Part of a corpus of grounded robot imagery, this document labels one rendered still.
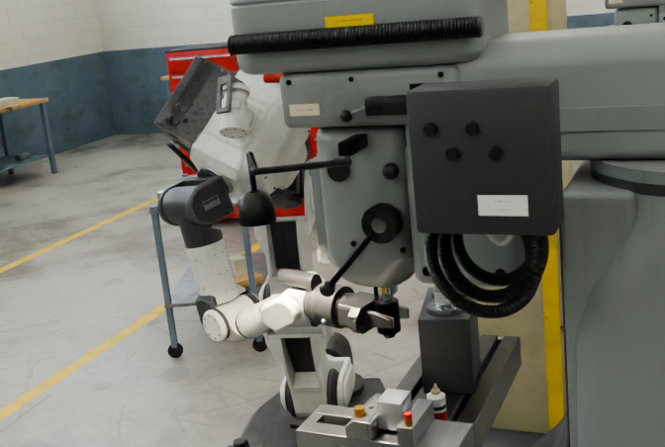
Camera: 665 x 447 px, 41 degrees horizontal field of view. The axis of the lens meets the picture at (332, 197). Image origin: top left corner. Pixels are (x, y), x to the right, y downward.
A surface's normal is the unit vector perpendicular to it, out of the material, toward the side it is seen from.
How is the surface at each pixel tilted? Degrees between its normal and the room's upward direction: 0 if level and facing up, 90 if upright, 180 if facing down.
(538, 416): 90
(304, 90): 90
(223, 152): 58
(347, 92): 90
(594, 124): 90
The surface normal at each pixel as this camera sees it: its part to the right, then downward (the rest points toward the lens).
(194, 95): -0.20, -0.30
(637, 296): -0.39, 0.27
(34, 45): 0.91, 0.00
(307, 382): -0.17, -0.74
